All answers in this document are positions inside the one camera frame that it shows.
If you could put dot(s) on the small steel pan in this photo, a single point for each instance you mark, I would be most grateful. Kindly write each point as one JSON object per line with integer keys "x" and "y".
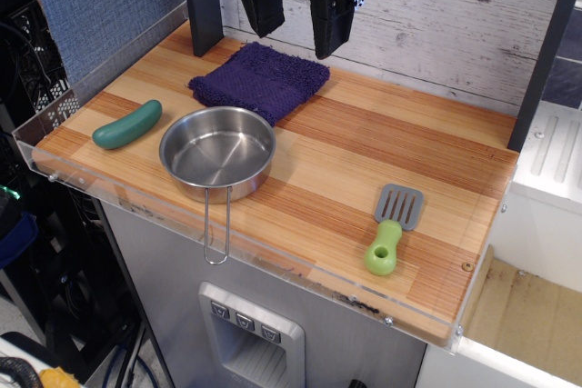
{"x": 218, "y": 155}

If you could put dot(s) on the silver toy fridge dispenser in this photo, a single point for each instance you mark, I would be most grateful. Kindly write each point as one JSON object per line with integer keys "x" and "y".
{"x": 253, "y": 346}

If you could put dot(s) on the clear acrylic table guard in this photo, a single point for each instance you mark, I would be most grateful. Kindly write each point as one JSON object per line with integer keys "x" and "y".
{"x": 312, "y": 220}

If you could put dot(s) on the white toy sink counter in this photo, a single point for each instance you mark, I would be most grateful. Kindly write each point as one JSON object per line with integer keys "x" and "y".
{"x": 522, "y": 323}

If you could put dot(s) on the black plastic crate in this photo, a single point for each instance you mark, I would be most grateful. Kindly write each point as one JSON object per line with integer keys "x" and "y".
{"x": 40, "y": 68}

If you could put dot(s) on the grey green toy spatula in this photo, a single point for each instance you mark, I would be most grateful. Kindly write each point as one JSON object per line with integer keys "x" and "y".
{"x": 397, "y": 211}

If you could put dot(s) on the dark right post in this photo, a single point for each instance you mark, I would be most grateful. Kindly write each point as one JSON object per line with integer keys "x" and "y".
{"x": 537, "y": 83}

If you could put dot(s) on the purple cloth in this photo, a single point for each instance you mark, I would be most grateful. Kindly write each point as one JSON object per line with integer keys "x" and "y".
{"x": 261, "y": 80}

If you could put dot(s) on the green toy cucumber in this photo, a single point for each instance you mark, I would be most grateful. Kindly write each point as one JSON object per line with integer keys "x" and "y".
{"x": 128, "y": 128}

